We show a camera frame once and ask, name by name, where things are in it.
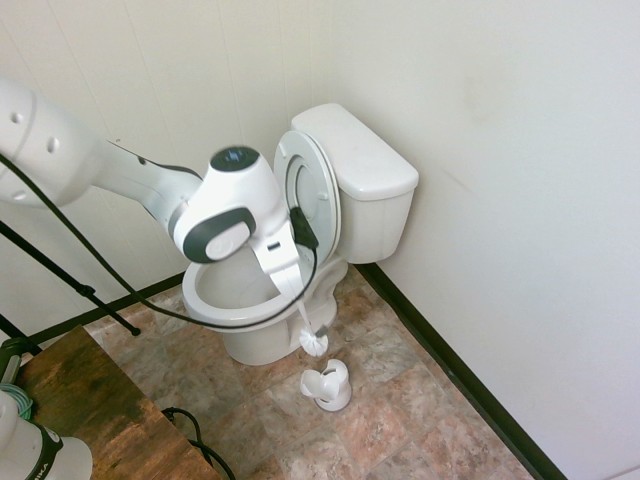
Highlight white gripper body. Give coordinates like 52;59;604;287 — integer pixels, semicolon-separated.
248;221;307;303

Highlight white toilet brush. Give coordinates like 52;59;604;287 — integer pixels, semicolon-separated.
296;295;330;359

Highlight white toilet seat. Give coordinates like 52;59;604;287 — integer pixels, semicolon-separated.
273;129;344;262

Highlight white toilet lid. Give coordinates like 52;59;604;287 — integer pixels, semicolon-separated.
289;157;327;239

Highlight white toilet bowl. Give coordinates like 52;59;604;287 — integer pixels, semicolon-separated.
180;249;351;367

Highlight white toilet tank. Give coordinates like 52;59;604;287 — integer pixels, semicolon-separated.
335;177;419;266

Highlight white toilet brush holder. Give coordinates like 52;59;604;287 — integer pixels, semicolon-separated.
299;357;353;413

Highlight white tank lid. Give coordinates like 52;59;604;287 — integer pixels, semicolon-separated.
290;102;420;202

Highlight black tripod legs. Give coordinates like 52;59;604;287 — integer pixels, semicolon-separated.
0;216;143;357

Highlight dark wooden table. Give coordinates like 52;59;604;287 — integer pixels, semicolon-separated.
16;323;222;480

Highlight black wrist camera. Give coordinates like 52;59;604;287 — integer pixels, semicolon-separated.
289;206;321;248

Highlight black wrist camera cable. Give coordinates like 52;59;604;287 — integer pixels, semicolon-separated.
0;151;322;332

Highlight black wall baseboard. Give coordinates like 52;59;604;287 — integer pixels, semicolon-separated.
0;270;194;347
355;261;572;480

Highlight black floor cable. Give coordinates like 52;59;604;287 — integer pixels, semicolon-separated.
160;406;237;480

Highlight green cord bundle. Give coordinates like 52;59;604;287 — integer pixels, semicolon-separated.
0;381;37;419

